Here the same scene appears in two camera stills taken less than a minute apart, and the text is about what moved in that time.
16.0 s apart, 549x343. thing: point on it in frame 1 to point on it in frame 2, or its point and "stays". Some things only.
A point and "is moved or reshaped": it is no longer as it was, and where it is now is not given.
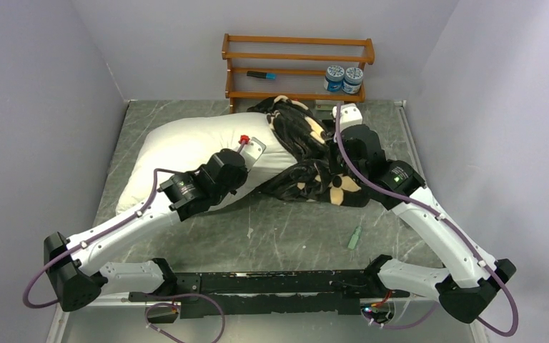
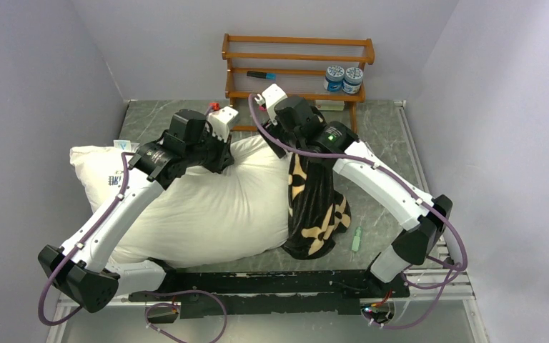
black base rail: x=321 y=292 stays
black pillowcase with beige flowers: x=318 y=172 is moved or reshaped
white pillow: x=179 y=145 is moved or reshaped
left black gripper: x=240 y=174 to x=224 y=157
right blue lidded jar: x=352 y=83 stays
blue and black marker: x=260 y=74 stays
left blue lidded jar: x=334 y=78 stays
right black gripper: x=341 y=140 to x=275 y=128
